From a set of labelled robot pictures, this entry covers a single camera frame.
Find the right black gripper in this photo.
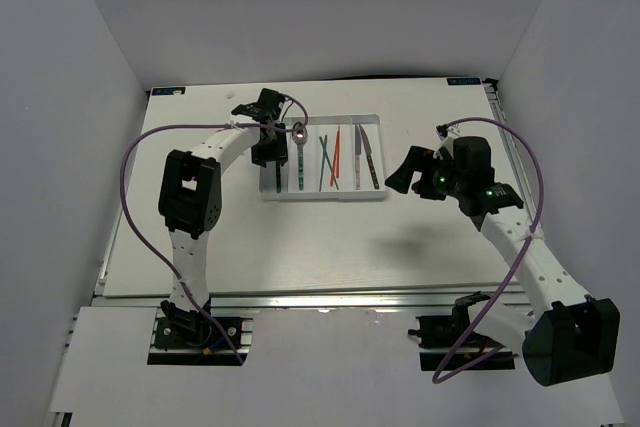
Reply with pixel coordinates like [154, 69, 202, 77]
[384, 146, 466, 201]

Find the fork with teal handle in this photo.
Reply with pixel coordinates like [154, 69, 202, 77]
[275, 161, 282, 194]

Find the spoon with teal handle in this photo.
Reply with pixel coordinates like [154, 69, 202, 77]
[292, 122, 308, 191]

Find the knife with dark handle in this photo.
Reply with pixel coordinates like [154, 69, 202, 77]
[359, 124, 380, 190]

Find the knife with pink handle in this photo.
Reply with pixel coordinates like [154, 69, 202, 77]
[354, 124, 362, 190]

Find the orange chopstick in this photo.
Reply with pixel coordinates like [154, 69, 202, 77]
[329, 127, 341, 187]
[333, 125, 341, 185]

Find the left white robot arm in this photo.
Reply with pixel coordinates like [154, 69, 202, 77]
[159, 88, 288, 346]

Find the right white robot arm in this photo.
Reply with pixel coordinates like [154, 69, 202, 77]
[385, 136, 620, 386]

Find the white divided utensil tray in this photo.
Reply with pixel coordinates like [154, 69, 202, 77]
[259, 114, 386, 202]

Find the right corner label sticker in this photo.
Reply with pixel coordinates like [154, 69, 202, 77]
[446, 77, 482, 86]

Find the corner label sticker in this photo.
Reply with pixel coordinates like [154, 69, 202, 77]
[150, 86, 186, 96]
[446, 77, 482, 86]

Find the left corner label sticker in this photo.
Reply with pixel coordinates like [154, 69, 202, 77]
[150, 86, 186, 96]

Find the aluminium rail frame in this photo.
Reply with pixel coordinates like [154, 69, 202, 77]
[94, 79, 530, 308]

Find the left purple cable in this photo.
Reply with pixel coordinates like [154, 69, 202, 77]
[120, 94, 309, 366]

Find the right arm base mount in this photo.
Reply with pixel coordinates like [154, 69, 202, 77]
[407, 292, 515, 373]

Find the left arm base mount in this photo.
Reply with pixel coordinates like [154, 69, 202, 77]
[147, 300, 248, 367]

